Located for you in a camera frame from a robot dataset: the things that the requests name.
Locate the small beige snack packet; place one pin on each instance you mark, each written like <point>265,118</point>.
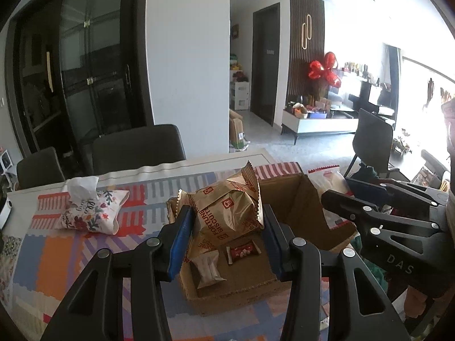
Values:
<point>209,268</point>

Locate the white storage shelf unit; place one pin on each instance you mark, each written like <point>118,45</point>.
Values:
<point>240,94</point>

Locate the floral placemat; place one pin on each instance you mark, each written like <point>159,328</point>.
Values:
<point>9,263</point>

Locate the black piano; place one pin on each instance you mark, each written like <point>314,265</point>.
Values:
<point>376,96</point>

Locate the brown cardboard box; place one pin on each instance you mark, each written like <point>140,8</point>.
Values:
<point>248,273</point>

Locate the white low cabinet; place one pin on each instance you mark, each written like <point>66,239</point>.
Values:
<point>320,124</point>

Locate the dark dining chair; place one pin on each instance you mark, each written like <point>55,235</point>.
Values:
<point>39,168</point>
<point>138,149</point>

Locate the white induction cooker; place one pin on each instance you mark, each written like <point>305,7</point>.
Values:
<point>3,215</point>

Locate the black shell chair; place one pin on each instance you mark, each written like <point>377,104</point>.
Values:
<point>373,138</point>

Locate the floral tissue pouch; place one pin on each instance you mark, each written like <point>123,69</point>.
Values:
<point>92,213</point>

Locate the small red snack packet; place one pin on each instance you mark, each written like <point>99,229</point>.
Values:
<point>245,252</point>

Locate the clear plastic bag packet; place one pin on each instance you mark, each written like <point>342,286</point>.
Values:
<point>332,184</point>

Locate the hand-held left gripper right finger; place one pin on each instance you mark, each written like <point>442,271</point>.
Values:
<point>273,245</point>

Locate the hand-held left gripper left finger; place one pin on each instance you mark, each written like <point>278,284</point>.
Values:
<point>179,241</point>

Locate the green cloth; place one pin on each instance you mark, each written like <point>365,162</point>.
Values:
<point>371,273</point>

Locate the red foil balloons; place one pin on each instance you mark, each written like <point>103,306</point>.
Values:
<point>325,69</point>

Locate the colourful patterned table mat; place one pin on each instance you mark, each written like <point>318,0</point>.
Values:
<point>64,266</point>

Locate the pile of colourful boxes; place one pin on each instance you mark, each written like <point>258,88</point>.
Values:
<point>305,110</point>

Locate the cardboard carton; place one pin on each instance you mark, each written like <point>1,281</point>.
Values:
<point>236,131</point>

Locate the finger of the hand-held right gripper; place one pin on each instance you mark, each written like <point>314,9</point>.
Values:
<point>369,189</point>
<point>350,206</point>

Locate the dark glass sliding door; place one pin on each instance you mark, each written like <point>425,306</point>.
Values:
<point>89,60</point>

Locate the gold biscuit packet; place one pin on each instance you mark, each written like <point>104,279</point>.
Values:
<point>220,213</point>

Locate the dark wooden door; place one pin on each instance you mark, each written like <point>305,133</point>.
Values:
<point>265,64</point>

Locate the gold loop wall lamp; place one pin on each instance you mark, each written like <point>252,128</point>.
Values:
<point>304,32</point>

